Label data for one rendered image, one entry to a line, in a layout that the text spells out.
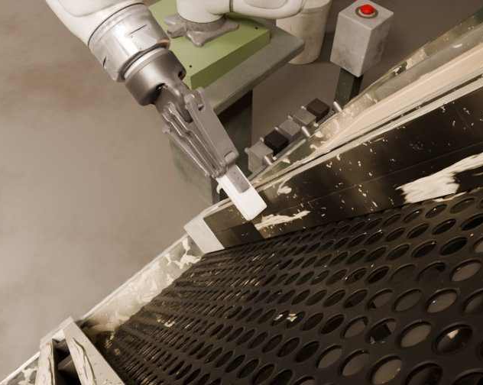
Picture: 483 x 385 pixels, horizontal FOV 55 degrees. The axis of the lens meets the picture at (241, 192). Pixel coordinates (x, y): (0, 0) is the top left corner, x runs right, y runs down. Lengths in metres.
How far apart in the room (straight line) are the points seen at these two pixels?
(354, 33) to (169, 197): 1.11
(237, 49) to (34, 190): 1.25
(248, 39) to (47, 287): 1.24
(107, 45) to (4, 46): 2.64
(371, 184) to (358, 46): 1.09
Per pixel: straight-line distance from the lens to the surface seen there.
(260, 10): 1.48
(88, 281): 2.02
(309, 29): 2.66
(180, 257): 0.97
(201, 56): 1.50
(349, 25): 1.51
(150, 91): 0.59
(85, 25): 0.62
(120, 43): 0.59
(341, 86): 1.68
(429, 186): 0.41
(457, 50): 1.13
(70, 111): 2.65
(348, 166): 0.46
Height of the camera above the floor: 1.74
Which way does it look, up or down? 54 degrees down
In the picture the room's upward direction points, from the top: straight up
